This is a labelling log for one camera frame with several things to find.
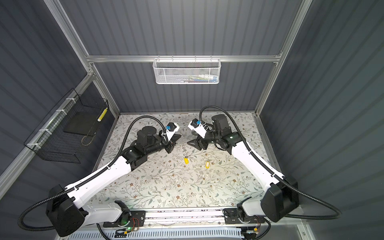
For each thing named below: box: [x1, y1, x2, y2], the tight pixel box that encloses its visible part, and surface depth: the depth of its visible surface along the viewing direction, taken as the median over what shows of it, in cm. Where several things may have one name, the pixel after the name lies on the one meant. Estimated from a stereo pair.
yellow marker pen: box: [97, 107, 108, 122], surface depth 82 cm
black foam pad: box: [63, 111, 101, 136], surface depth 79 cm
